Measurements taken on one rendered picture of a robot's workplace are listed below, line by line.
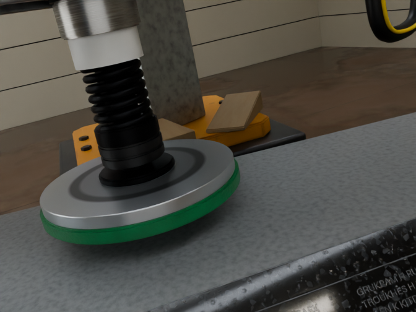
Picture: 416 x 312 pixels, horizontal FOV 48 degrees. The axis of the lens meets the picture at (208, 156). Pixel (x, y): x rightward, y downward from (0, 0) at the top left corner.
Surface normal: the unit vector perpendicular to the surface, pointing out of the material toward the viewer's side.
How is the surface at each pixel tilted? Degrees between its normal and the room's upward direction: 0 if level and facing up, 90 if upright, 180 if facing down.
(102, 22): 90
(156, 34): 90
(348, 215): 0
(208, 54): 90
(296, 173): 0
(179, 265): 0
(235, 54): 90
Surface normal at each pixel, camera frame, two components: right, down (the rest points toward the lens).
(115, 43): 0.46, 0.20
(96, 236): -0.26, 0.36
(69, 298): -0.19, -0.93
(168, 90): 0.73, 0.08
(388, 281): 0.07, -0.48
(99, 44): 0.09, 0.30
